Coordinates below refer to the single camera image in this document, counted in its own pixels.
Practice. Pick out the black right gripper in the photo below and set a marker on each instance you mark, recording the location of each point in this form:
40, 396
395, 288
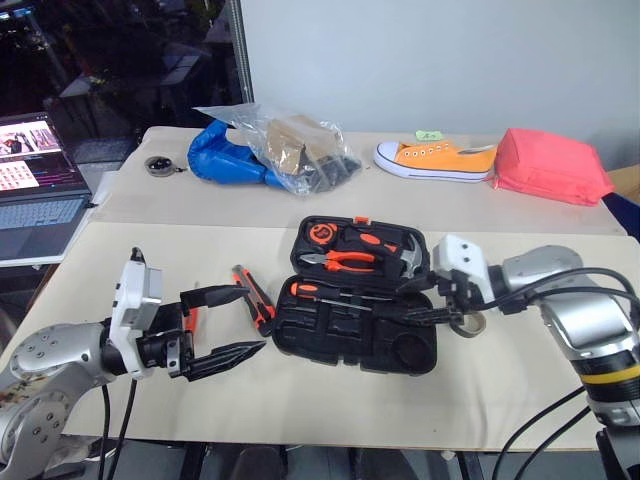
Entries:
457, 295

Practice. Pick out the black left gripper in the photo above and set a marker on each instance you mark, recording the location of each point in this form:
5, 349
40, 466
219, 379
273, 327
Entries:
159, 350

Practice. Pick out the orange tester screwdriver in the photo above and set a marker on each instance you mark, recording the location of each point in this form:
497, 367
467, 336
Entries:
190, 320

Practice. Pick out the orange black utility knife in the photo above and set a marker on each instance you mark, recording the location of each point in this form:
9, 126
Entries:
257, 305

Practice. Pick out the black tape roll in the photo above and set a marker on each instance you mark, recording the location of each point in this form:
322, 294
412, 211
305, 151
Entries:
472, 330

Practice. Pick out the black plastic tool case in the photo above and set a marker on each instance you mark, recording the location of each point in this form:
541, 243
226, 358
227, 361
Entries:
310, 335

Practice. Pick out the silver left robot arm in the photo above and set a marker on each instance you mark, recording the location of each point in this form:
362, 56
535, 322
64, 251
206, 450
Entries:
45, 365

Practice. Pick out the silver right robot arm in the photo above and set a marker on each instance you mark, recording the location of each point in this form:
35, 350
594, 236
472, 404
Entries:
590, 320

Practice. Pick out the small round metal case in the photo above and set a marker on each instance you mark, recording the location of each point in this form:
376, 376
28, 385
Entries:
160, 165

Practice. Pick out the orange black tape measure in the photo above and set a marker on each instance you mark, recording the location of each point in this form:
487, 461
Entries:
323, 233

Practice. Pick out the orange canvas sneaker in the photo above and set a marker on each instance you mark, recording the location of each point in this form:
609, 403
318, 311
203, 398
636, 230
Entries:
440, 160

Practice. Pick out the dark rounded shape under table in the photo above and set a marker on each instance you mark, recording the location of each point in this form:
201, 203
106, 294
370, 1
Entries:
260, 465

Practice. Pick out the blue plastic bag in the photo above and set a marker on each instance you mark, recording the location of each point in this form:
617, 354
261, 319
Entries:
220, 160

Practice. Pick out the red fabric pouch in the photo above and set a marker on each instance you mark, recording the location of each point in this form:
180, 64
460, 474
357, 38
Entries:
550, 165

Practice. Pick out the clear plastic bag with cardboard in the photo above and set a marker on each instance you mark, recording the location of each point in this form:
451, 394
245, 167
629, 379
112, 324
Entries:
300, 150

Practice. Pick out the dark blue chair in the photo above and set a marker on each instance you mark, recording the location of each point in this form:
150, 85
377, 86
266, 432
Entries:
625, 212

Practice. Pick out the open laptop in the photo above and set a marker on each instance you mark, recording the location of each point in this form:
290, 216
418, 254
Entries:
35, 195

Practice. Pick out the cardboard box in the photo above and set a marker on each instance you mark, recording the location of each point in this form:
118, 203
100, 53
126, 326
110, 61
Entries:
625, 180

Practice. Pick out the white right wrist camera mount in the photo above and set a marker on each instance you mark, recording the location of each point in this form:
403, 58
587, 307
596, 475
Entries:
462, 262

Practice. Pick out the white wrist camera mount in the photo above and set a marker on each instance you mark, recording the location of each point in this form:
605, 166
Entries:
462, 262
135, 295

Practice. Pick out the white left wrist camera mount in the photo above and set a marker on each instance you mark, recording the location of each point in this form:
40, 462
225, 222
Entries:
135, 295

